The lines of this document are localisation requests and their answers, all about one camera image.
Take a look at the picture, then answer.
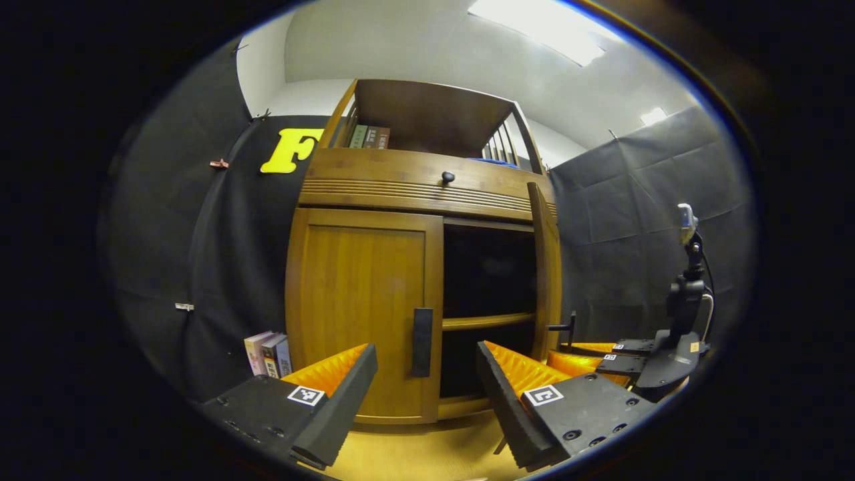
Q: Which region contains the wooden drawer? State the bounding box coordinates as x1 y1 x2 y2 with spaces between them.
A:
299 148 558 223

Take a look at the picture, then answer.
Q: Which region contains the wooden cabinet shelf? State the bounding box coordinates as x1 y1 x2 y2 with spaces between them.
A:
442 313 536 332

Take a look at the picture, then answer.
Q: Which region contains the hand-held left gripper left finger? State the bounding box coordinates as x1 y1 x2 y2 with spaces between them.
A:
200 343 379 470

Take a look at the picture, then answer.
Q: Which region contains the pale pink book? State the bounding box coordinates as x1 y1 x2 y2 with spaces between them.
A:
244 331 275 376

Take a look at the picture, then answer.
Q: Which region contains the black backdrop cloth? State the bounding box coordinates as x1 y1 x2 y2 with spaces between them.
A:
100 40 755 402

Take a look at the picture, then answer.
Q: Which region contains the ceiling light panel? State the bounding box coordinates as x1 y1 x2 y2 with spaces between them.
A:
468 0 625 67

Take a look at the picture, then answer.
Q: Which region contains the dark book with label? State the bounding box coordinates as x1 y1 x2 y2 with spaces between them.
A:
261 334 285 379

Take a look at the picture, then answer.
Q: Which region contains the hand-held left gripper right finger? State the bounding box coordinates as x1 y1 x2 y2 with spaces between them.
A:
476 340 659 472

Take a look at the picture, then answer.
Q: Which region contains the black door handle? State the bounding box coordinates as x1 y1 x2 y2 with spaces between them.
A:
548 311 577 347
411 307 434 378

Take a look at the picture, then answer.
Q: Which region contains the wooden double-door shoe cabinet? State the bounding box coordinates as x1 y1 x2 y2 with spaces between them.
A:
284 79 565 425

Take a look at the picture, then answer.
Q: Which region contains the wooden shoe cabinet door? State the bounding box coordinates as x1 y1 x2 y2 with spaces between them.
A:
526 182 564 361
285 207 445 425

